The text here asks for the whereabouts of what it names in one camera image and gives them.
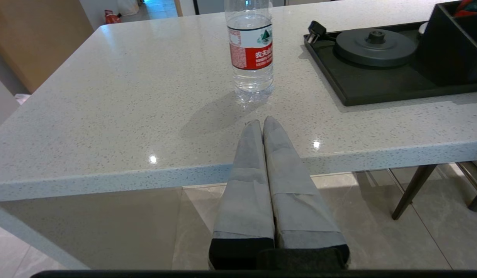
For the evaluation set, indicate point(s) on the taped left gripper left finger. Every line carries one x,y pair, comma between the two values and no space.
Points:
246,200

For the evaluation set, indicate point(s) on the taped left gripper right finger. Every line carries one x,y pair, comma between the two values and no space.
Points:
300,208

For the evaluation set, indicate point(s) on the clear water bottle green logo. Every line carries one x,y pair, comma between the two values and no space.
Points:
250,50

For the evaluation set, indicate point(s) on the black round kettle base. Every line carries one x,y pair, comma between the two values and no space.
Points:
375,50

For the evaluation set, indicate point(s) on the dark table leg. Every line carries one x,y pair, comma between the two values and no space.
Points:
414,193

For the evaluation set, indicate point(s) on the black rectangular serving tray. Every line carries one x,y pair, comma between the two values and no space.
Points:
369,85

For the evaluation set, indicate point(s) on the black power plug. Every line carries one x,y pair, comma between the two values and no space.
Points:
315,30

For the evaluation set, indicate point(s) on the silver refrigerator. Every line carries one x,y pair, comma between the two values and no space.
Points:
211,5

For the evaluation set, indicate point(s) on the black compartment organizer box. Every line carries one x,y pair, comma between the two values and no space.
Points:
443,50

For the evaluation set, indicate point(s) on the white plastic bag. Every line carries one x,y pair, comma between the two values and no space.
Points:
128,7

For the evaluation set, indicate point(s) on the red bag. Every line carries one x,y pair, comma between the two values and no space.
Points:
111,17

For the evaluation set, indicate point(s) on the dark green red sachet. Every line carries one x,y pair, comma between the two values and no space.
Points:
470,7

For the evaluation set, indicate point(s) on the wooden door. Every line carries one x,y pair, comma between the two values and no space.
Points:
37,38

